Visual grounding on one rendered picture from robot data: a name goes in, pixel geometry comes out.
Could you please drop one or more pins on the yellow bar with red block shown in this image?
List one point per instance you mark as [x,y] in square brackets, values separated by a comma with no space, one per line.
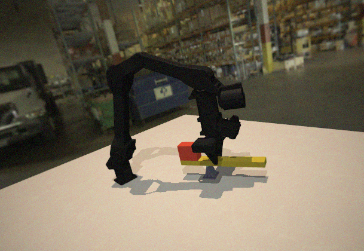
[188,158]

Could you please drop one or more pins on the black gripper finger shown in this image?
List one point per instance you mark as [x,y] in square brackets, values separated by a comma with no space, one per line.
[220,140]
[214,155]

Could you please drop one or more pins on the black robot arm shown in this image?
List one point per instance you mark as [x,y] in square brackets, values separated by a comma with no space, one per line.
[120,80]

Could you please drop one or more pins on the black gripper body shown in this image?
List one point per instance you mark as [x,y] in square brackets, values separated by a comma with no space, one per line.
[207,144]

